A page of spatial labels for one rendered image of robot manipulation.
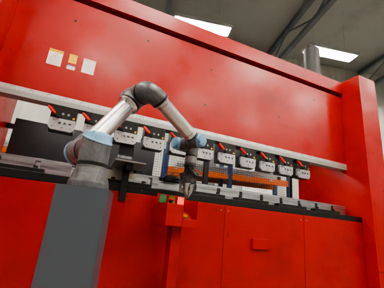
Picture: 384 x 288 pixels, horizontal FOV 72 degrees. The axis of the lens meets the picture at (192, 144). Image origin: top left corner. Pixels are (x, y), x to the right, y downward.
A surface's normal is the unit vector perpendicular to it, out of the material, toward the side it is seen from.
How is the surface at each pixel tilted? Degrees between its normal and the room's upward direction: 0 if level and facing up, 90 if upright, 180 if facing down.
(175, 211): 90
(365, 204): 90
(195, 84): 90
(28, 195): 90
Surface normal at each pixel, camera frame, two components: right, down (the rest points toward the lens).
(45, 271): 0.18, -0.27
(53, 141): 0.40, -0.23
